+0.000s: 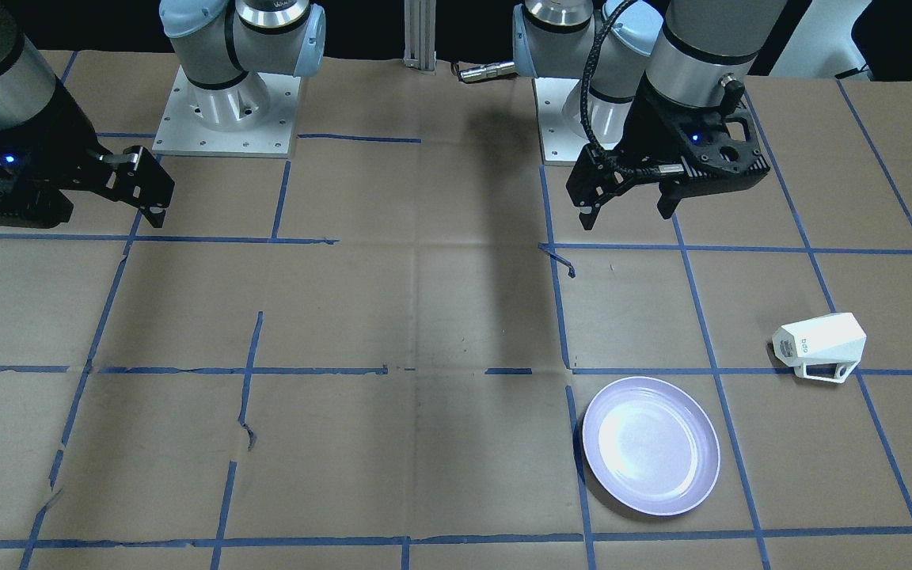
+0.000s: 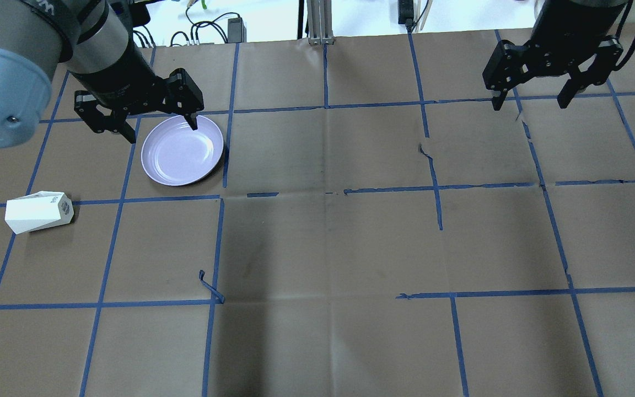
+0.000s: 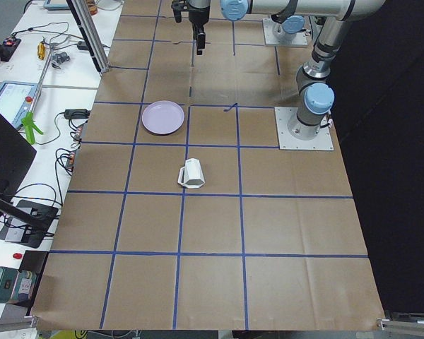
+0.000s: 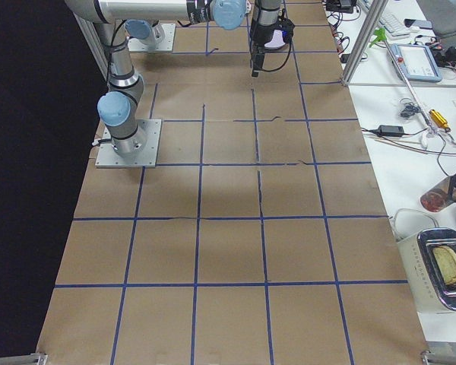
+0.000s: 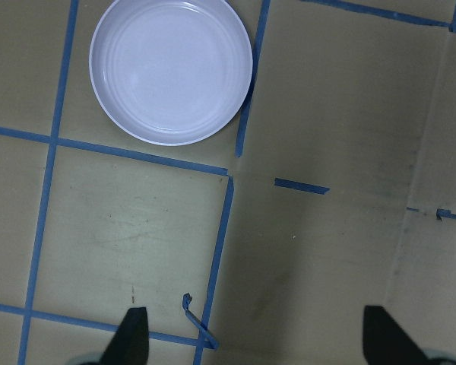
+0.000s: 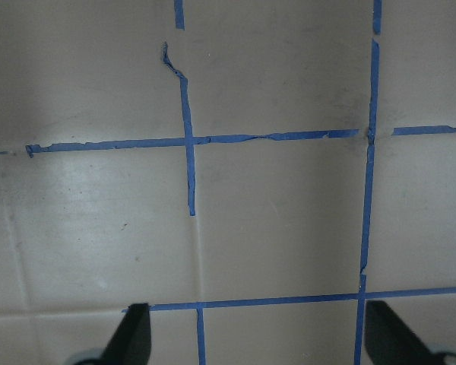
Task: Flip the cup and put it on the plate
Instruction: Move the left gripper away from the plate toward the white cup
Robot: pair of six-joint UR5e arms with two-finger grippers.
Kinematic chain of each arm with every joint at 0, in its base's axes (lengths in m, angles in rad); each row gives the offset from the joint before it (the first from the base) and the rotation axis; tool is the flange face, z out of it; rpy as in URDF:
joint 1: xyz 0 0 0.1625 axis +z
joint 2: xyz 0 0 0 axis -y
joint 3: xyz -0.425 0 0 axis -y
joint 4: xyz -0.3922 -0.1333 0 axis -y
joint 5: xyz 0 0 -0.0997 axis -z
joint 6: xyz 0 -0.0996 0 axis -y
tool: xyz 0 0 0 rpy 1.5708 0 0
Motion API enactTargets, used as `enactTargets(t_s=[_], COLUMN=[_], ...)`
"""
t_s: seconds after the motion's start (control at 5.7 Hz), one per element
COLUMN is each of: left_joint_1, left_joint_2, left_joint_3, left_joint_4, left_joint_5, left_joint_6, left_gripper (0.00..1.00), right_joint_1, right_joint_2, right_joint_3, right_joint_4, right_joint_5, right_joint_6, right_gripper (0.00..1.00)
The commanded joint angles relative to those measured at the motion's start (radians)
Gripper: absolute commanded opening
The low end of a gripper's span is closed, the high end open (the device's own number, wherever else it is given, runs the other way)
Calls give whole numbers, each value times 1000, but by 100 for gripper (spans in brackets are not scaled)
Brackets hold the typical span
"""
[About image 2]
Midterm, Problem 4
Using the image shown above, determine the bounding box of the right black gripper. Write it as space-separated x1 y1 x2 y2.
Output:
483 35 624 111

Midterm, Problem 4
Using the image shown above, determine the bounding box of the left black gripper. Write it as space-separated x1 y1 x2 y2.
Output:
74 68 205 145

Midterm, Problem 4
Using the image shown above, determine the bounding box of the white faceted cup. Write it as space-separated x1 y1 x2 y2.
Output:
4 191 75 234

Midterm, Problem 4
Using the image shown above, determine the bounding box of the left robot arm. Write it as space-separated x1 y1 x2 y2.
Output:
0 1 205 148

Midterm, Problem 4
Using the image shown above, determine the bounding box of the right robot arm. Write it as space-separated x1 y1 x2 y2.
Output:
483 1 635 110

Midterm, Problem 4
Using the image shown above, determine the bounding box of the lavender plate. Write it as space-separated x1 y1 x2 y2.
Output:
139 116 225 186

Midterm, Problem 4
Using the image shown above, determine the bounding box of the black power adapter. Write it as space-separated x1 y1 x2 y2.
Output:
226 16 247 44

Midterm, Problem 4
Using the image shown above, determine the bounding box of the aluminium frame post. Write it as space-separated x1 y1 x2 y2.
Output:
305 0 335 45

